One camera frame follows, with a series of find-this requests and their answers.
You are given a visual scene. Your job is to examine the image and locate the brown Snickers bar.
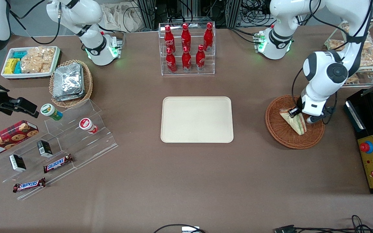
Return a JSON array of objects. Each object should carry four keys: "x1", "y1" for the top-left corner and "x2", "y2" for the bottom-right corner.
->
[
  {"x1": 13, "y1": 177, "x2": 46, "y2": 193},
  {"x1": 43, "y1": 154, "x2": 73, "y2": 173}
]

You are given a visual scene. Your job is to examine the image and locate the red tartan cookie box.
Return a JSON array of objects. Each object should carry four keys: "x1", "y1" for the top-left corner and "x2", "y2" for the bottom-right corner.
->
[{"x1": 0, "y1": 120, "x2": 39, "y2": 160}]

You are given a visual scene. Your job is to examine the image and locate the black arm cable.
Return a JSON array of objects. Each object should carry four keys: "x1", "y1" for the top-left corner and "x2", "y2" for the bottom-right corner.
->
[
  {"x1": 291, "y1": 0, "x2": 373, "y2": 125},
  {"x1": 8, "y1": 0, "x2": 61, "y2": 45}
]

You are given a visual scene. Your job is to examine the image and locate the clear bag of crackers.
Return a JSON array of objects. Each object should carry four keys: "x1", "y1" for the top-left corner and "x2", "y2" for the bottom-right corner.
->
[{"x1": 20, "y1": 46, "x2": 56, "y2": 73}]

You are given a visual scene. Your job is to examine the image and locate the green lidded snack can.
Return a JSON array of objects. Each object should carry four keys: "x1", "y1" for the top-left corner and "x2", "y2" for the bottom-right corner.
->
[{"x1": 40, "y1": 104, "x2": 63, "y2": 121}]

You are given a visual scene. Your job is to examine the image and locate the black looped table cable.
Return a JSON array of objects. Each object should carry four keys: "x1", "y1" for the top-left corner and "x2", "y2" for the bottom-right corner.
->
[{"x1": 153, "y1": 224, "x2": 206, "y2": 233}]

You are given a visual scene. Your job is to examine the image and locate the triangular sandwich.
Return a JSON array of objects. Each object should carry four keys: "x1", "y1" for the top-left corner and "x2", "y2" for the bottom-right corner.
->
[{"x1": 279, "y1": 108, "x2": 307, "y2": 136}]

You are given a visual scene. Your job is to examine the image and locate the beige plastic tray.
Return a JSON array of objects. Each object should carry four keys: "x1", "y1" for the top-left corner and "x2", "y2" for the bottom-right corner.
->
[{"x1": 161, "y1": 96, "x2": 234, "y2": 143}]

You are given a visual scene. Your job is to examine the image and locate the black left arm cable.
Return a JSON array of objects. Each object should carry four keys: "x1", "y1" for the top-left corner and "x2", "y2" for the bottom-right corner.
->
[{"x1": 291, "y1": 0, "x2": 373, "y2": 125}]

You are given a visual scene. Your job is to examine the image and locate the beige cloth bag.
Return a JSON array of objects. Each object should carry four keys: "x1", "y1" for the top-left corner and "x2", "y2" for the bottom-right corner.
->
[{"x1": 101, "y1": 3, "x2": 145, "y2": 33}]

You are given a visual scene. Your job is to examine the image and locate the red lidded snack can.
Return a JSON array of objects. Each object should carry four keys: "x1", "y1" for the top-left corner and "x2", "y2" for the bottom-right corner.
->
[{"x1": 79, "y1": 118, "x2": 98, "y2": 134}]

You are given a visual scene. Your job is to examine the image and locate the white rectangular snack tray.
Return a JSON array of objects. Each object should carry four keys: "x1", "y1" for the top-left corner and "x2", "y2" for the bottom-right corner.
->
[{"x1": 1, "y1": 46, "x2": 61, "y2": 79}]

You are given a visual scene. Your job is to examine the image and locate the red cola bottle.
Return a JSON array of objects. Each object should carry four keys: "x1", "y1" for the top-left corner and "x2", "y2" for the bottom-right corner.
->
[
  {"x1": 164, "y1": 25, "x2": 173, "y2": 54},
  {"x1": 196, "y1": 45, "x2": 206, "y2": 71},
  {"x1": 182, "y1": 46, "x2": 192, "y2": 72},
  {"x1": 181, "y1": 23, "x2": 191, "y2": 52},
  {"x1": 166, "y1": 48, "x2": 176, "y2": 73},
  {"x1": 204, "y1": 23, "x2": 214, "y2": 51}
]

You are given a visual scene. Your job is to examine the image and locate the clear acrylic bottle rack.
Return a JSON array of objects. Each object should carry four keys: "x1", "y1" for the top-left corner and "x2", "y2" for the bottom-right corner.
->
[{"x1": 158, "y1": 22, "x2": 216, "y2": 76}]

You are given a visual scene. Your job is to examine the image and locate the brown wicker basket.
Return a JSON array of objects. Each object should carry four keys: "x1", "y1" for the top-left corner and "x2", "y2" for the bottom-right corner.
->
[{"x1": 265, "y1": 94, "x2": 325, "y2": 150}]

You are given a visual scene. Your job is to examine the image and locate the black cable connector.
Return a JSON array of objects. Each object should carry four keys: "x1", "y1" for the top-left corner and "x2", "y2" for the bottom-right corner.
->
[{"x1": 275, "y1": 225, "x2": 297, "y2": 233}]

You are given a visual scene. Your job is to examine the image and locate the yellow snack packet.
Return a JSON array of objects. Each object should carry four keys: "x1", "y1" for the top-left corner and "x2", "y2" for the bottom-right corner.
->
[{"x1": 4, "y1": 58, "x2": 18, "y2": 74}]

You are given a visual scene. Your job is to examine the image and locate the foil wrapped packages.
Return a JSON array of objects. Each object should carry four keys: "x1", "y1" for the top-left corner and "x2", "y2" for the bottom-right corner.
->
[{"x1": 53, "y1": 63, "x2": 85, "y2": 101}]

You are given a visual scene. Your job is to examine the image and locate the tangled black cables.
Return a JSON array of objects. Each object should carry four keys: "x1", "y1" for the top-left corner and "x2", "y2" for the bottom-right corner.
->
[{"x1": 295, "y1": 215, "x2": 373, "y2": 233}]

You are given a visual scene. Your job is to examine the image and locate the light wicker basket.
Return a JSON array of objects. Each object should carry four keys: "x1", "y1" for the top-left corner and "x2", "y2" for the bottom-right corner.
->
[{"x1": 49, "y1": 60, "x2": 93, "y2": 108}]

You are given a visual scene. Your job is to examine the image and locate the clear acrylic step display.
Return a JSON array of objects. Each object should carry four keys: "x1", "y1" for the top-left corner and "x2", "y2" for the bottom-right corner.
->
[{"x1": 0, "y1": 99, "x2": 119, "y2": 200}]

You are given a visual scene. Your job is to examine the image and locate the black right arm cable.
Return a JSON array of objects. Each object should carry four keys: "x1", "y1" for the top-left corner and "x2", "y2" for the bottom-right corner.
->
[{"x1": 8, "y1": 0, "x2": 61, "y2": 45}]

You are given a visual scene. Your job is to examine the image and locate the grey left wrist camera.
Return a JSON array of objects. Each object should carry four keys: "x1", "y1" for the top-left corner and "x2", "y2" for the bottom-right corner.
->
[{"x1": 306, "y1": 108, "x2": 334, "y2": 125}]

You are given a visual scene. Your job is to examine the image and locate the small black box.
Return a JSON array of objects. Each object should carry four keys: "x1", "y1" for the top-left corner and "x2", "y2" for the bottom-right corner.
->
[
  {"x1": 9, "y1": 154, "x2": 27, "y2": 172},
  {"x1": 37, "y1": 140, "x2": 53, "y2": 158}
]

